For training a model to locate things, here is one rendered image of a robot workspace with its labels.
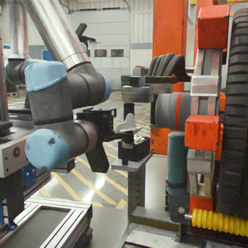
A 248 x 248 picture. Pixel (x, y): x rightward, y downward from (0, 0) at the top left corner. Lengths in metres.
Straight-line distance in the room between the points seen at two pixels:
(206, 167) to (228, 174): 0.07
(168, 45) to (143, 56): 10.62
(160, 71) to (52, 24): 0.32
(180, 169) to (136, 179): 0.71
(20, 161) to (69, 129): 0.46
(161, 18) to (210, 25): 0.78
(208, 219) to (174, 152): 0.30
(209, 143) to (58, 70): 0.36
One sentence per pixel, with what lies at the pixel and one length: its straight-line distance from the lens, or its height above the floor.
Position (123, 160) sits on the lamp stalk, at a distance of 1.58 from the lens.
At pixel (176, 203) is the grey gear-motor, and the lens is 1.42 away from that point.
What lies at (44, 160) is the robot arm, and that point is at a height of 0.84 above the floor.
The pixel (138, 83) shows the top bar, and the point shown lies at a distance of 0.81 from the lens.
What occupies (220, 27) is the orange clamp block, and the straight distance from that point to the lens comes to 0.77.
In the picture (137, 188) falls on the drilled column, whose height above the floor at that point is 0.23.
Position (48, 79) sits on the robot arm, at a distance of 0.50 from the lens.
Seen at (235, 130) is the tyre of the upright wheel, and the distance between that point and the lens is 0.67.
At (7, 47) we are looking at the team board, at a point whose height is 1.79.
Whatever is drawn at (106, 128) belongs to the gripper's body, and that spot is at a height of 0.86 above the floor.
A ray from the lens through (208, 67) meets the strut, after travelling 0.96.
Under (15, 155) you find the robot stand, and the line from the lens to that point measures 0.92.
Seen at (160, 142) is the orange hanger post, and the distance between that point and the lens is 1.55.
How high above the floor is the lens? 1.00
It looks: 12 degrees down
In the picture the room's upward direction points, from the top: straight up
